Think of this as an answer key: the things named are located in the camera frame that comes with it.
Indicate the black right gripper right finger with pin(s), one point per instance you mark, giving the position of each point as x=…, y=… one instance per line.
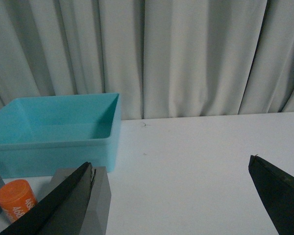
x=275, y=188

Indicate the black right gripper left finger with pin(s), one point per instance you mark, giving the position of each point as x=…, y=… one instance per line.
x=62, y=211

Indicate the gray hollow block part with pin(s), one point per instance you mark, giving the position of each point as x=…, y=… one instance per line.
x=96, y=216

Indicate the blue plastic box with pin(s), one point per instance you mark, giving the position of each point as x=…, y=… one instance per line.
x=39, y=135

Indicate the orange cylinder part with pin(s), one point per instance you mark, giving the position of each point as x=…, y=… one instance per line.
x=16, y=199

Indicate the white curtain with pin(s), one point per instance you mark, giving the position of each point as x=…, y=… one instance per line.
x=166, y=58

